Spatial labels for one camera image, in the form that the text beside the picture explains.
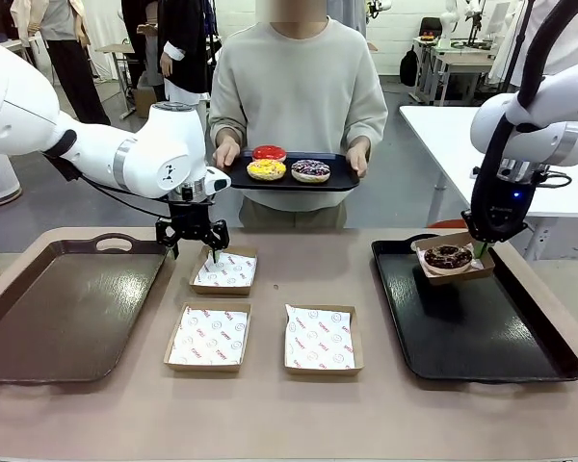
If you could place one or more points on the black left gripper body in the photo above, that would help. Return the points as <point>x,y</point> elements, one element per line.
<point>189,221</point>

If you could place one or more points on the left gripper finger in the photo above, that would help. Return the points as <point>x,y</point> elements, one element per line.
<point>220,236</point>
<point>166,231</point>

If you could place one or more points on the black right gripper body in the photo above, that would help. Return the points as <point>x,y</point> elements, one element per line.
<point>506,216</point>

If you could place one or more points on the chocolate frosted donut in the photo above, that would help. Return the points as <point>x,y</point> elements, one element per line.
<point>448,257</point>

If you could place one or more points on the cardboard donut box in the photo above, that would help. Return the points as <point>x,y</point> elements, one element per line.
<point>323,372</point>
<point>455,280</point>
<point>204,367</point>
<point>221,290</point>

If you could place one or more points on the yellow frosted donut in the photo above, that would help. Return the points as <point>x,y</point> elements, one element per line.
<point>266,170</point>

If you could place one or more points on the red glazed donut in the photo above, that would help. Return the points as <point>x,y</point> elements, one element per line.
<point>270,153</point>

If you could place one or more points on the purple sprinkled donut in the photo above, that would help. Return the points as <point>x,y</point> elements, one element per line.
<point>310,171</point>

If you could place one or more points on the black serving tray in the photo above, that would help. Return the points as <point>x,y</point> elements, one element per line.
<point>342,178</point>

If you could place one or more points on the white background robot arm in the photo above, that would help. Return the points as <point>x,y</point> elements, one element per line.
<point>449,19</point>

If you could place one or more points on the person's left forearm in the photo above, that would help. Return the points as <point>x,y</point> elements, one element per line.
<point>366,120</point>

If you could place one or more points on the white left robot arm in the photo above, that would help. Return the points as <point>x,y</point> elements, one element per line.
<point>164,144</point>

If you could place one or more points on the black plastic table tray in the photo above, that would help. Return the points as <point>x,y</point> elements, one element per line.
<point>486,337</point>

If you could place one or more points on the brown plastic tray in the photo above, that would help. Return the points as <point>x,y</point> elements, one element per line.
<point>77,313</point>

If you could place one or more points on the person's right hand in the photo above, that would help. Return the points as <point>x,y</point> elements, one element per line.
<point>226,154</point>

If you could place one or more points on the person's left hand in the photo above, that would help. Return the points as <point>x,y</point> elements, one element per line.
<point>359,161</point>

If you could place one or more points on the red round stool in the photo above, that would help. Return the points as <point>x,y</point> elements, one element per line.
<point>448,224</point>

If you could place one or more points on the large white table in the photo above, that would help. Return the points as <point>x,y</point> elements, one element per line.
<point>438,135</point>

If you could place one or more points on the brown cardboard carton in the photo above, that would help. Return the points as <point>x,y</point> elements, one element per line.
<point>144,103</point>

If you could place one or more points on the white workshop desk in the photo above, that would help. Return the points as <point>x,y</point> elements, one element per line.
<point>462,65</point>

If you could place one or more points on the person in beige sweater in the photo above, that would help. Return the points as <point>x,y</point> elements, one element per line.
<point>298,86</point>

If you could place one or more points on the mannequin black top cream trousers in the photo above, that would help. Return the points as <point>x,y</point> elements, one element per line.
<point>188,48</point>

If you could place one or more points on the black backpack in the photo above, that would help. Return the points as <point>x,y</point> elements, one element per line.
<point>409,67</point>

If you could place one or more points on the mannequin in dark clothes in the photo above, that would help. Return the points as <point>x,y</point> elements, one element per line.
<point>135,48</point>

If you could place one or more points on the mannequin with black trousers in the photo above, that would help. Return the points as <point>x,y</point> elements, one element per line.
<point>77,72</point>

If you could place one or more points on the black stand pole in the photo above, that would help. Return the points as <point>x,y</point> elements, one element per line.
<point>522,33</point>

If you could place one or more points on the small white desk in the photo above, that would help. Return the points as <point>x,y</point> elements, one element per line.
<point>118,48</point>

